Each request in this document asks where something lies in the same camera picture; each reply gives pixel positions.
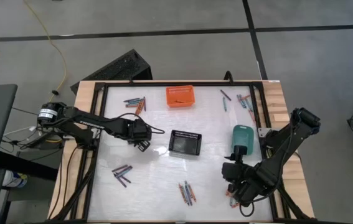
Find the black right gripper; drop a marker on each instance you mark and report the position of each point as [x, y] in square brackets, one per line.
[238, 174]

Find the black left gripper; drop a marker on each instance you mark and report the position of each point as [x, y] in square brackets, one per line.
[139, 130]

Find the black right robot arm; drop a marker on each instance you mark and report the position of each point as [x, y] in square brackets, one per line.
[288, 149]

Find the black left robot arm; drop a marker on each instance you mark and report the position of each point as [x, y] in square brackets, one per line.
[86, 119]

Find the black plastic basket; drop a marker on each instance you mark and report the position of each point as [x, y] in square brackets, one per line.
[185, 144]

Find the teal plastic bin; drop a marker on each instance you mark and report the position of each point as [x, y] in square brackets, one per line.
[243, 137]

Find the orange plastic basket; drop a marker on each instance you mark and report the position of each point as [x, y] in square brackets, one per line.
[188, 93]

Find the white bucket with label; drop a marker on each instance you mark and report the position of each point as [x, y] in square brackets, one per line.
[14, 180]

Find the black aluminium table frame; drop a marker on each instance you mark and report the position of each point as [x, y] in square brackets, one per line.
[195, 83]

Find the black curved bracket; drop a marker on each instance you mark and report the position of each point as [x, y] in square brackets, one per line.
[228, 72]

